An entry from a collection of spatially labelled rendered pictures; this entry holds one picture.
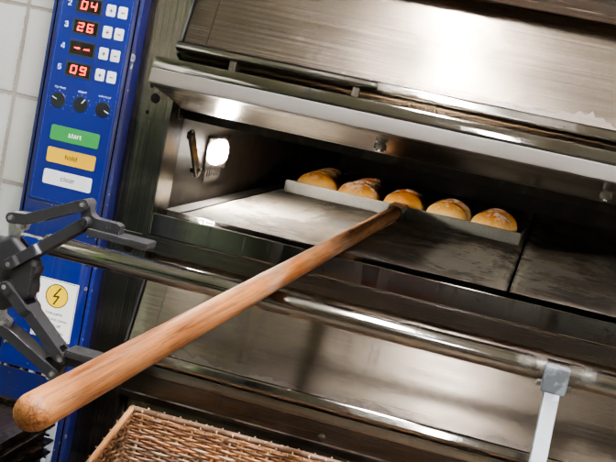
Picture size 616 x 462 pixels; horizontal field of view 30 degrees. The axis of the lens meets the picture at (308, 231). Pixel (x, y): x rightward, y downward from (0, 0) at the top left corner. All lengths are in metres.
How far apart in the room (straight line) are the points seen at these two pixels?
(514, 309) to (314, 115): 0.45
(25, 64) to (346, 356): 0.75
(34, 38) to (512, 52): 0.81
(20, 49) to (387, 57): 0.64
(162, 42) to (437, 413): 0.77
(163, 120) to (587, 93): 0.70
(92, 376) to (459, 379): 1.04
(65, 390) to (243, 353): 1.06
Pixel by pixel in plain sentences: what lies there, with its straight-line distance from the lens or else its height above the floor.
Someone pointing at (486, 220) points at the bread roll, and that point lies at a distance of 2.57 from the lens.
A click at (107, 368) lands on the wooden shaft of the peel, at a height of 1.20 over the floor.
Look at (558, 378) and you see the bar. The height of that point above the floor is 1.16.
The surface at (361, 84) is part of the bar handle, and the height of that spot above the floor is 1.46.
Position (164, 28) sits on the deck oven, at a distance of 1.94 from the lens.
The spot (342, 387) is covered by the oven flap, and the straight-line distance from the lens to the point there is 1.89.
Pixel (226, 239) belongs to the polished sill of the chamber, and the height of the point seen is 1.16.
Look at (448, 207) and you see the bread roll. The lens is 2.58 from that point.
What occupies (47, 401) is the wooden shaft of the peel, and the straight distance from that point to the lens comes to 0.86.
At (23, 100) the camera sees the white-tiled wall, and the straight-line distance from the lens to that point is 2.04.
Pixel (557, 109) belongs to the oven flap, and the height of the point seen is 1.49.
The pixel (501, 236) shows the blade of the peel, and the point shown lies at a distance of 2.55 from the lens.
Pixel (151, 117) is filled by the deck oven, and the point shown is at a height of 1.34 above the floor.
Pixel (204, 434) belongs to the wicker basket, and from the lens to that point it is 1.94.
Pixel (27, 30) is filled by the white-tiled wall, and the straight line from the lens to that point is 2.04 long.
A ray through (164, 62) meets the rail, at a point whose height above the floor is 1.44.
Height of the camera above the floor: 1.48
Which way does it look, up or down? 8 degrees down
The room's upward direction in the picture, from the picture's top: 12 degrees clockwise
